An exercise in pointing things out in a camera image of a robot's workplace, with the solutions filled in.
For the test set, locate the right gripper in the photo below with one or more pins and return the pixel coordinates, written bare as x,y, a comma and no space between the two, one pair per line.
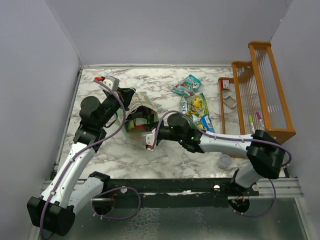
154,130

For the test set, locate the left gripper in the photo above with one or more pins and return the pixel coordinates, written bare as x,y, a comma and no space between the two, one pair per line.
127,93

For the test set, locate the green paper gift bag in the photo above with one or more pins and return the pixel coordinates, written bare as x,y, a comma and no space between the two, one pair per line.
141,115

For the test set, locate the yellow green Fox's candy bag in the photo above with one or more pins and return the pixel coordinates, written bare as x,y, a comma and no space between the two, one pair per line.
185,103

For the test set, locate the green orange Fox's candy bag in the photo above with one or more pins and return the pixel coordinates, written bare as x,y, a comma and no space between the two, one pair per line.
196,107

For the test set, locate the blue snack packet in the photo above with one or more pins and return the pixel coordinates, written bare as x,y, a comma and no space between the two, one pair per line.
207,123

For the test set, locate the teal Fox's candy bag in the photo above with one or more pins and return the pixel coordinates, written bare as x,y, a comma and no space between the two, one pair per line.
187,87

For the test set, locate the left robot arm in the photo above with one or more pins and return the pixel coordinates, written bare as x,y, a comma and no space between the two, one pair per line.
55,209

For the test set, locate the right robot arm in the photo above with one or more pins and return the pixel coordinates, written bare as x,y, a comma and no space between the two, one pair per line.
264,153

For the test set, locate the small clear plastic cup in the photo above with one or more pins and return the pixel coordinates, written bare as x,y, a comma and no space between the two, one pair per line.
224,161

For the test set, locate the grey cardboard piece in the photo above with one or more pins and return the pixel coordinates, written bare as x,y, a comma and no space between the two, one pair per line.
229,102

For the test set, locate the red white small box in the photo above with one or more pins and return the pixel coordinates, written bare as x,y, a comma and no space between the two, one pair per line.
225,84

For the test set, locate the green marker pen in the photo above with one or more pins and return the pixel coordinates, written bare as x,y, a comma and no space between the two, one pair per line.
251,123

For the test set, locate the pink marker pen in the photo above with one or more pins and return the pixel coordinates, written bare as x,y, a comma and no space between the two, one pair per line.
260,119

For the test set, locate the orange wooden tiered rack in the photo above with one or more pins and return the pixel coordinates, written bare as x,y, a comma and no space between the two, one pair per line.
255,85

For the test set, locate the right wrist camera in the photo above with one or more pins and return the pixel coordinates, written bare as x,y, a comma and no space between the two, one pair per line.
143,137

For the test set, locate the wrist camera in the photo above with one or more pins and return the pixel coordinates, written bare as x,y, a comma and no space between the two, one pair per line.
143,137
110,81

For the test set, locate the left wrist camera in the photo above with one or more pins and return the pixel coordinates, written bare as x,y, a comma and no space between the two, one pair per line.
110,81

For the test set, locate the black base frame bar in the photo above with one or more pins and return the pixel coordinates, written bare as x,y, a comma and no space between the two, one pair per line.
167,193

